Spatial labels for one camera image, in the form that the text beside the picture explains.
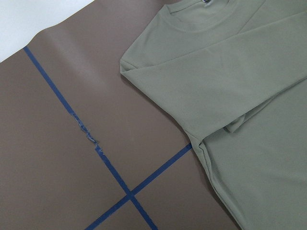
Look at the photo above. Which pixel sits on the olive green long-sleeve shirt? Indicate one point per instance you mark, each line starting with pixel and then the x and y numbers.
pixel 233 74

